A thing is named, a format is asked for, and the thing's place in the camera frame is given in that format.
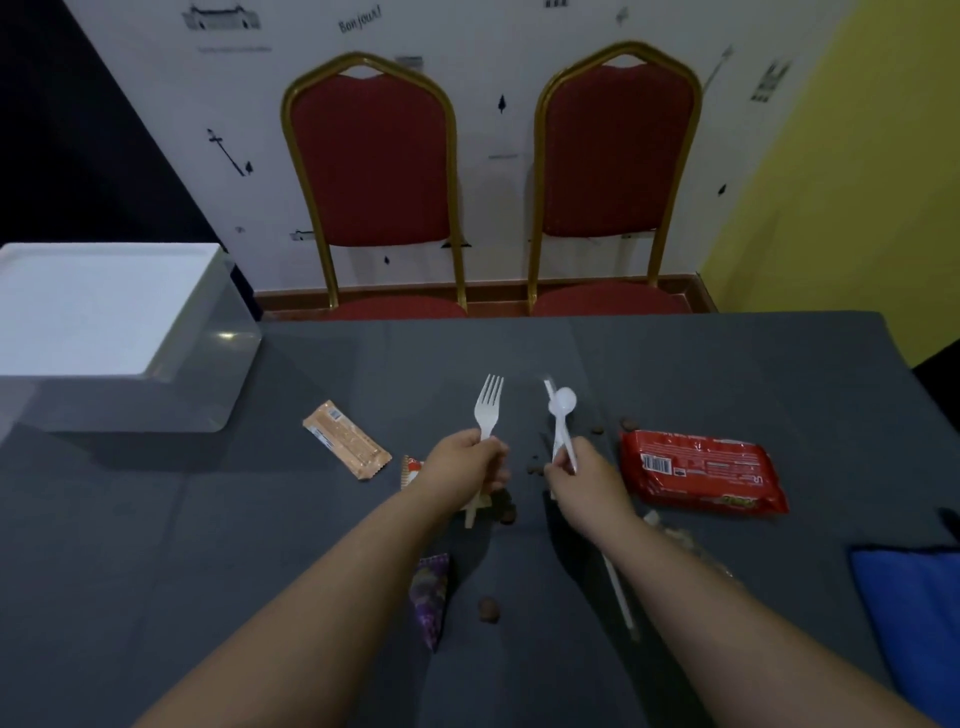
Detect white plastic straw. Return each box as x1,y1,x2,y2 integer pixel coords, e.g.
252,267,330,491
600,551,639,643

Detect orange snack packet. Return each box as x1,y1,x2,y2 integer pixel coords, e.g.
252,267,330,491
302,399,393,483

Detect clear plastic wrapper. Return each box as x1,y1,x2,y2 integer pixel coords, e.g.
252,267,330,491
642,510,740,582

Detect person's left hand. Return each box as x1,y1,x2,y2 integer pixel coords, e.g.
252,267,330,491
418,429,513,511

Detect purple snack packet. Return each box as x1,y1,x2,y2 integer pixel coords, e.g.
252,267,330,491
408,552,452,653

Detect grey tablecloth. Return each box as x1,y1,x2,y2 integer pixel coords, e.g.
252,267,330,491
0,311,960,728

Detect person's left forearm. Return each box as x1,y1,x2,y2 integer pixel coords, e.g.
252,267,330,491
133,480,463,728

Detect clear plastic storage box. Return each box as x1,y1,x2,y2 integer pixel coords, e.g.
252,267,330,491
0,241,264,436

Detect red chair with gold frame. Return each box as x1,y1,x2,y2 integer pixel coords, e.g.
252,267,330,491
526,40,705,318
280,51,471,322

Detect white plastic knife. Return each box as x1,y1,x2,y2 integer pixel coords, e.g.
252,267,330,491
543,378,565,463

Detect white plastic spoon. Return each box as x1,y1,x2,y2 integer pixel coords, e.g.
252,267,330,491
548,387,581,475

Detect person's right hand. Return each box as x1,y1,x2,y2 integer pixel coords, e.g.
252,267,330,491
541,437,640,538

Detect large red snack packet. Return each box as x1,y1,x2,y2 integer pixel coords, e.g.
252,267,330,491
618,428,791,519

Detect white storage box lid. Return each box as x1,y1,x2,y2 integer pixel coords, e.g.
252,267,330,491
0,241,226,380

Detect blue cloth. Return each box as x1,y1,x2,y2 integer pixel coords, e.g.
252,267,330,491
848,545,960,728

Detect person's right forearm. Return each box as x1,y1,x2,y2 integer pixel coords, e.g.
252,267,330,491
564,507,940,728

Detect white plastic fork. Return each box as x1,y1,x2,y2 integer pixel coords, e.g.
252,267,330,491
473,373,506,441

